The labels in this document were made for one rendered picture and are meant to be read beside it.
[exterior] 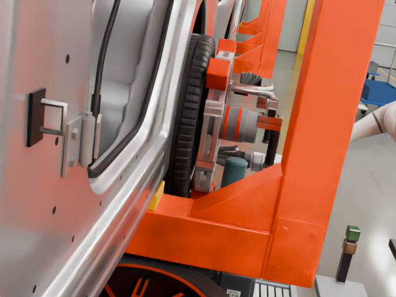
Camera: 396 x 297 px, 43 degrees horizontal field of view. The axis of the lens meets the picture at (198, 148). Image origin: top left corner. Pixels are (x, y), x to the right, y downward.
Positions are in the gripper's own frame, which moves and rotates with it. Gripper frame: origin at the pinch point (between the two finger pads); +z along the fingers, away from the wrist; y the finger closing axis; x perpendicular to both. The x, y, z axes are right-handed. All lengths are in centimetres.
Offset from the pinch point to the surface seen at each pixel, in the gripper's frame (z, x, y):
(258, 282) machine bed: -35, -36, -45
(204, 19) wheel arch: 11, 40, 43
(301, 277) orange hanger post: -38, 51, -63
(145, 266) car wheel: 10, 49, -68
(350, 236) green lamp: -55, 43, -44
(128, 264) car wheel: 15, 49, -69
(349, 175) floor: -117, -190, 100
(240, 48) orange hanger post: 0, -379, 374
